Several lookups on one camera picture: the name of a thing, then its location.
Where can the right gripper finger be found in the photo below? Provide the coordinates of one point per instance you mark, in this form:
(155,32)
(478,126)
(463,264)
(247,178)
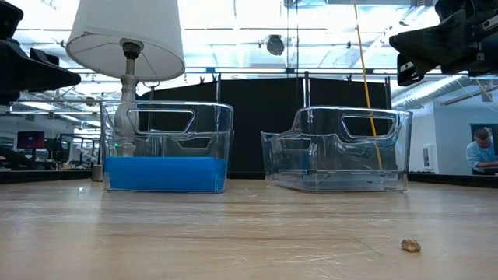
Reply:
(412,75)
(435,43)

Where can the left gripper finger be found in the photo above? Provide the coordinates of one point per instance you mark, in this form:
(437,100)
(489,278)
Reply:
(31,75)
(44,56)

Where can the red computer monitor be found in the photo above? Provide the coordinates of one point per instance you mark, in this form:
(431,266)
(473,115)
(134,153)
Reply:
(31,140)

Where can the white shade table lamp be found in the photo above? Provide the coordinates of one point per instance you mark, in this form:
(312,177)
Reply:
(116,39)

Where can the clear plastic bin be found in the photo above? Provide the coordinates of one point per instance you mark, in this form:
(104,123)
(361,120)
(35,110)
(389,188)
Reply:
(167,144)
(400,155)

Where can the person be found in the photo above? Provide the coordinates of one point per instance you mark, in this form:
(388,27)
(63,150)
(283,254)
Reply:
(480,153)

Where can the small brown crumb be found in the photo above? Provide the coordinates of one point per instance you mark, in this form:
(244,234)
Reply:
(411,245)

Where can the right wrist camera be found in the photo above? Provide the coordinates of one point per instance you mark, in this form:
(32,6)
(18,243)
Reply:
(467,8)

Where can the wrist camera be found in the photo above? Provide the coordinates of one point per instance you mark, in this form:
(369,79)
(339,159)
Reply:
(9,19)
(467,8)

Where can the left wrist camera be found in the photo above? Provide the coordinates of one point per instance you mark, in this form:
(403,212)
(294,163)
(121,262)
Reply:
(9,19)

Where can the white wall box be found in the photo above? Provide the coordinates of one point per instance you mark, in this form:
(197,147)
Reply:
(428,157)

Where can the small grey post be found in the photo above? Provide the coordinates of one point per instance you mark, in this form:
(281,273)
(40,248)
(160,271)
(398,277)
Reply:
(97,173)

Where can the black overhead camera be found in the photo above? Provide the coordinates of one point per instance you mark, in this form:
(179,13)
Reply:
(275,45)

